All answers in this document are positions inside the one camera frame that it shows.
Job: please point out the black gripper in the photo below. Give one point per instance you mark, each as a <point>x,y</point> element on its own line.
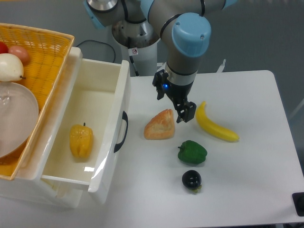
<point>178,94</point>

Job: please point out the white drawer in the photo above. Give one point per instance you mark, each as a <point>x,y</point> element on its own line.
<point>100,100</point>

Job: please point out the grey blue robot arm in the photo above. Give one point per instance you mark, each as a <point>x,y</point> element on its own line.
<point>164,37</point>

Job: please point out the white drawer cabinet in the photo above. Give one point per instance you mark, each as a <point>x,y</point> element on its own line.
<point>28,184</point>

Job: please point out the bread pastry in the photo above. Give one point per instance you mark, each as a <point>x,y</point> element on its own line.
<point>161,126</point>

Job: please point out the yellow banana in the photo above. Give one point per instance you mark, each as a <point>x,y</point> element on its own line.
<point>213,128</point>

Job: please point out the green bell pepper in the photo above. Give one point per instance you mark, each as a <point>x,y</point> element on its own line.
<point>192,152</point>

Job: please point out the dark purple eggplant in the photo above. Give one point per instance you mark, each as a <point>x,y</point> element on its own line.
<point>192,180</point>

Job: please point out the yellow bell pepper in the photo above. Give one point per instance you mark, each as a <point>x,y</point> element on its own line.
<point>81,140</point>

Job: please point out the orange woven basket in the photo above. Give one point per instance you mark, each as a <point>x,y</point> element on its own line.
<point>48,52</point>

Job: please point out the pink peach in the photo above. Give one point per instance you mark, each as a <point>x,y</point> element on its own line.
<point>21,53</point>

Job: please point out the black table corner device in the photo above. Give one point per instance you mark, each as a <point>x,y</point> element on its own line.
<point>298,199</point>

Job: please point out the white pear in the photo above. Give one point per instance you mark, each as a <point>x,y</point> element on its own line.
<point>11,68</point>

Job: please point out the red tomato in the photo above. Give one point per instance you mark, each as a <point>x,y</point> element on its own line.
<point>3,48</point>

